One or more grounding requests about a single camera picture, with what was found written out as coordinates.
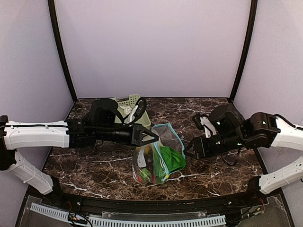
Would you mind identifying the green bok choy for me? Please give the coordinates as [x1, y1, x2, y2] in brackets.
[160, 146, 186, 174]

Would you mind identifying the clear zip top bag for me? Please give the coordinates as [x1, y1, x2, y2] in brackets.
[132, 123, 186, 184]

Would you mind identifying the white garlic bulb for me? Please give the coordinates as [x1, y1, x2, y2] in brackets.
[119, 104, 132, 115]

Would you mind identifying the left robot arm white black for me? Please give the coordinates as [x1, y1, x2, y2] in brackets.
[0, 98, 159, 195]

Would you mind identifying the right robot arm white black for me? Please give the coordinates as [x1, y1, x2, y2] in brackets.
[183, 104, 303, 194]

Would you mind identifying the beige plastic basket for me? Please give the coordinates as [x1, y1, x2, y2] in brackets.
[111, 94, 151, 129]

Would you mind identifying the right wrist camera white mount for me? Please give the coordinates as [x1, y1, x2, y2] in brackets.
[192, 113, 217, 138]

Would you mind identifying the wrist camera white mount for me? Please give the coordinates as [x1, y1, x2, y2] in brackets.
[192, 113, 217, 138]
[123, 97, 147, 125]

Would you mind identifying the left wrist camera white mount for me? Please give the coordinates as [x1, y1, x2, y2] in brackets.
[123, 97, 147, 125]

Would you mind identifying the black curved front rail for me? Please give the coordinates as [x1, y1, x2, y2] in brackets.
[42, 189, 261, 219]

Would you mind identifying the white slotted cable duct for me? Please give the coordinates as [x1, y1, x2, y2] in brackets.
[30, 203, 227, 227]

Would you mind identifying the right black frame post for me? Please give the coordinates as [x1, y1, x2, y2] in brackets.
[228, 0, 258, 103]

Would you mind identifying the black frame post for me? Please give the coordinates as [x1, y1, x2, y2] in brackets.
[47, 0, 78, 103]
[228, 0, 258, 103]

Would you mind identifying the left black frame post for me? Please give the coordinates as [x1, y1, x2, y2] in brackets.
[47, 0, 78, 103]

